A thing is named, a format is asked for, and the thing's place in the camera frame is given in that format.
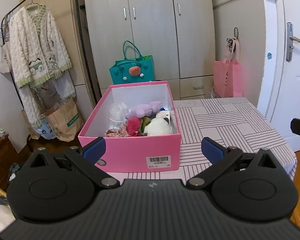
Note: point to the red strawberry plush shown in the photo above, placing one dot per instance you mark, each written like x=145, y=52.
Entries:
x=133, y=126

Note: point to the clear plastic bag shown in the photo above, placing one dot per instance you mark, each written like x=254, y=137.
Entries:
x=117, y=115

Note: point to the purple plush toy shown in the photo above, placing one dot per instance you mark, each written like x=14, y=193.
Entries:
x=144, y=110

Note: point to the striped table cloth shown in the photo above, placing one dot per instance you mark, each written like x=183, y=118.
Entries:
x=229, y=122

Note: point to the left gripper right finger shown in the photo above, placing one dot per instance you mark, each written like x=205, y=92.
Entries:
x=221, y=159

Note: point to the wall hook with keyring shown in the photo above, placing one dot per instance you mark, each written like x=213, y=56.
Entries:
x=231, y=41

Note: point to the black clothes rack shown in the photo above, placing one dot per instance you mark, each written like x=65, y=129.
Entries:
x=30, y=98

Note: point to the pink floral scrunchie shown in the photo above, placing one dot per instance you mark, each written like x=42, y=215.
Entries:
x=117, y=133

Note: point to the green soft object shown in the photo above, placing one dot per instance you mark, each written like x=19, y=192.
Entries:
x=144, y=122

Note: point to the pink paper gift bag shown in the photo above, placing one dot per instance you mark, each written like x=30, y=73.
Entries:
x=228, y=76

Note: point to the cream green knit cardigan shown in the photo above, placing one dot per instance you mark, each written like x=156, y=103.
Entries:
x=37, y=49

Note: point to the white door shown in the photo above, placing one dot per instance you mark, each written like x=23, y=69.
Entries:
x=279, y=98

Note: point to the metal door handle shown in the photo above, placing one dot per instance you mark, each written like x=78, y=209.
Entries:
x=290, y=39

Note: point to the white brown plush toy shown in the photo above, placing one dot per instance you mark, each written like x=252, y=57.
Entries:
x=160, y=125

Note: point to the teal felt tote bag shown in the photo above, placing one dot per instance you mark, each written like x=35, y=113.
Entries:
x=139, y=69

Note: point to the brown paper bag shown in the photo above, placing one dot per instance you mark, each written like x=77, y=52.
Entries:
x=64, y=120

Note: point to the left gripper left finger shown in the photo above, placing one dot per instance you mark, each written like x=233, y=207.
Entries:
x=85, y=159

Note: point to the beige wardrobe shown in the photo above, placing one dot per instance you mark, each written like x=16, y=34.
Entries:
x=178, y=34

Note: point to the pink cardboard box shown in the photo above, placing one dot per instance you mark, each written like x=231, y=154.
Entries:
x=134, y=154

